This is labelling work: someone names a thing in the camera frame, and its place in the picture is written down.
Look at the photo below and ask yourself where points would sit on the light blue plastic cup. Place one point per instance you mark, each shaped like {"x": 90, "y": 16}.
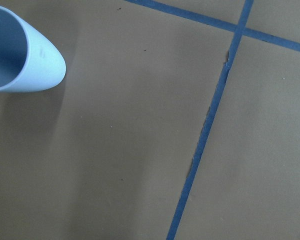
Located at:
{"x": 29, "y": 62}

